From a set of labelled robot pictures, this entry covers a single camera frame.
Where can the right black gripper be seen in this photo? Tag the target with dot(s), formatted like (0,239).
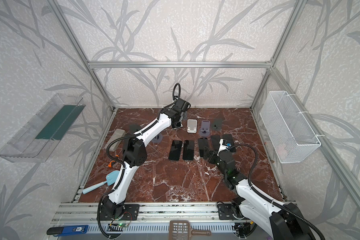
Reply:
(214,154)

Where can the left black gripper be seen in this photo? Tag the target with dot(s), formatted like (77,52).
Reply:
(183,109)

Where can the teal-edged phone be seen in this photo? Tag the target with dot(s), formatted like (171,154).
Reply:
(203,145)

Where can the purple-edged phone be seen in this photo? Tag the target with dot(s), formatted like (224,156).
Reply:
(215,139)

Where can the black phone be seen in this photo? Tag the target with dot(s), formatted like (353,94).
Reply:
(175,151)
(188,150)

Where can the teal phone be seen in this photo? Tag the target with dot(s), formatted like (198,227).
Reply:
(230,141)

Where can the dark grey front stand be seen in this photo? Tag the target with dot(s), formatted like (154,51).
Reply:
(217,124)

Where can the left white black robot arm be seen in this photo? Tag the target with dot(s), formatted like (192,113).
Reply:
(134,153)

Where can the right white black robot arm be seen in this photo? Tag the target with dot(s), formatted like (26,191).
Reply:
(281,221)

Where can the white stand under teal phone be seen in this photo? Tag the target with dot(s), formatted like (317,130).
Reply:
(192,126)

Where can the purple-grey stand back right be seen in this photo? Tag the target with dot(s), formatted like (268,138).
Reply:
(205,130)

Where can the grey stone block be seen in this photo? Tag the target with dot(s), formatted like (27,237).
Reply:
(118,133)

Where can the brown plastic scoop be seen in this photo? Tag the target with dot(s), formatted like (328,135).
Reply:
(182,230)

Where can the light blue plastic trowel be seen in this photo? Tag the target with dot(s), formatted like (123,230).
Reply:
(110,180)

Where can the blue black tool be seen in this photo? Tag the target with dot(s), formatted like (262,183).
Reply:
(67,230)

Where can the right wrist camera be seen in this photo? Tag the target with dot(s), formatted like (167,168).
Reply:
(224,145)

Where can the white wire mesh basket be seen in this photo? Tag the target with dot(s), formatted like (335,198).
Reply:
(290,133)

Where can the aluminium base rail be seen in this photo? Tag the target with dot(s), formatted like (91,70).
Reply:
(150,218)

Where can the clear plastic wall bin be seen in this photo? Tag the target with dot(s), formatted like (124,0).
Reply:
(36,141)

